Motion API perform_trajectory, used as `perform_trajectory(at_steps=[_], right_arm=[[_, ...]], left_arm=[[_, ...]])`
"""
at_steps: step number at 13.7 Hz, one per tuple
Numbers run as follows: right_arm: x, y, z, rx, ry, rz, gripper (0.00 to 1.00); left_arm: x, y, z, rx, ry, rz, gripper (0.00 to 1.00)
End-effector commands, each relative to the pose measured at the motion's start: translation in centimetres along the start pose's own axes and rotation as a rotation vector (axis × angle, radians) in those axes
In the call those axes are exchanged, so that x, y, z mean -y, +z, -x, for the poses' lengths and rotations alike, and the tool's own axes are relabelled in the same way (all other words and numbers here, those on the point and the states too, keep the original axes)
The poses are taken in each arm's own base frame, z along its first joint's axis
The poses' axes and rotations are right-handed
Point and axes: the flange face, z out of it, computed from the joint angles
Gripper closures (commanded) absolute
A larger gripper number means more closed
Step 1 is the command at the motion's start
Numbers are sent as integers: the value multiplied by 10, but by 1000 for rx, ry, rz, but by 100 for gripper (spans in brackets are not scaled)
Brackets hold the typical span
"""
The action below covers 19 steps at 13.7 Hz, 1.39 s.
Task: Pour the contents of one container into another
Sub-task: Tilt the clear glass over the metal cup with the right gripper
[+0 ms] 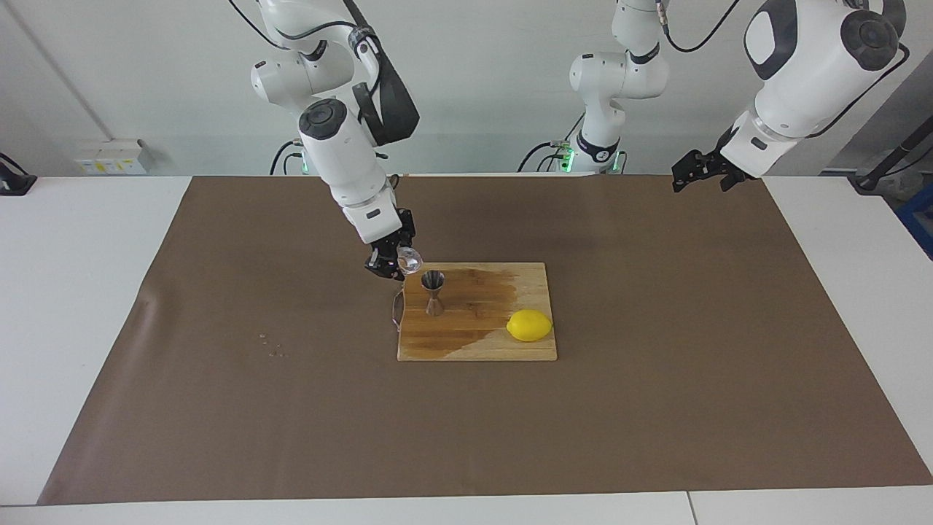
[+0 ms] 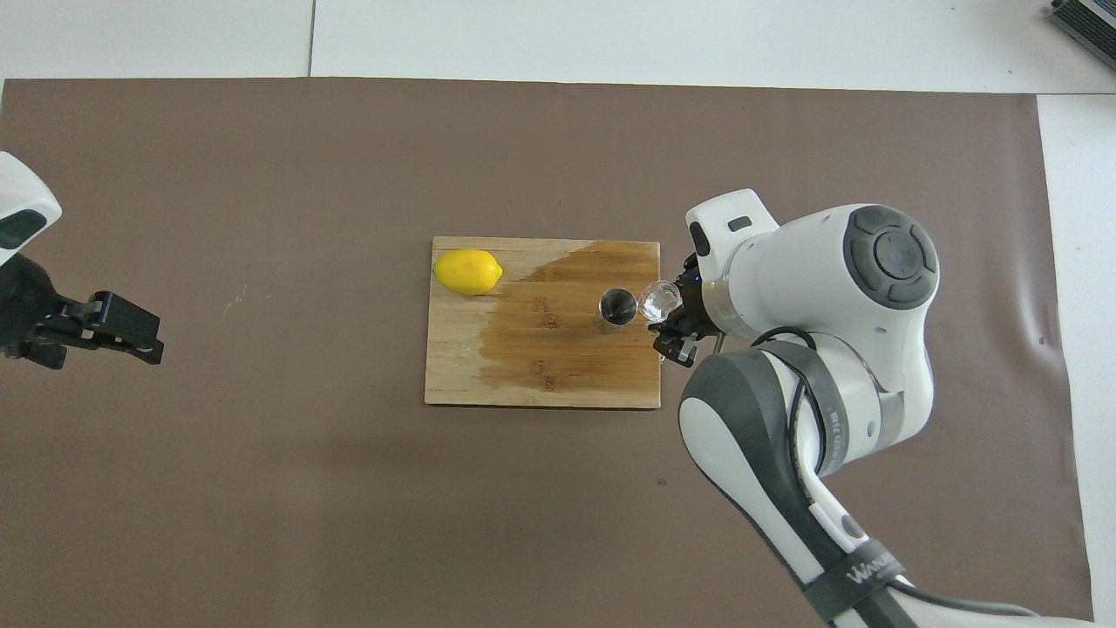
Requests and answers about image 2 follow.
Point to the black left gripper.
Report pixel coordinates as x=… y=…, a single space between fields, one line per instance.
x=26 y=310

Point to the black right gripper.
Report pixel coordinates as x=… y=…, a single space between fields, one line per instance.
x=697 y=310

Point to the small clear glass cup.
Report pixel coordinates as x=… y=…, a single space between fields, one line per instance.
x=658 y=301

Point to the steel double jigger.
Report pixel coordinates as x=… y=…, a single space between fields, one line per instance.
x=615 y=310

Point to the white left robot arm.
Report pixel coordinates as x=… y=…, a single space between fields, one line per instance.
x=22 y=196

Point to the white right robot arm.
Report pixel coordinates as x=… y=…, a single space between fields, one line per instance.
x=802 y=279

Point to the yellow lemon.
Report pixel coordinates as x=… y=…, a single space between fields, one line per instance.
x=468 y=271

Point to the wooden cutting board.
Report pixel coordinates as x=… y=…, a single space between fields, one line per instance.
x=453 y=366

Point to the brown table mat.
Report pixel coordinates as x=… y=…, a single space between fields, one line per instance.
x=349 y=523

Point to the dark device top corner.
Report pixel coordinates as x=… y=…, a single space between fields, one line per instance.
x=1085 y=19

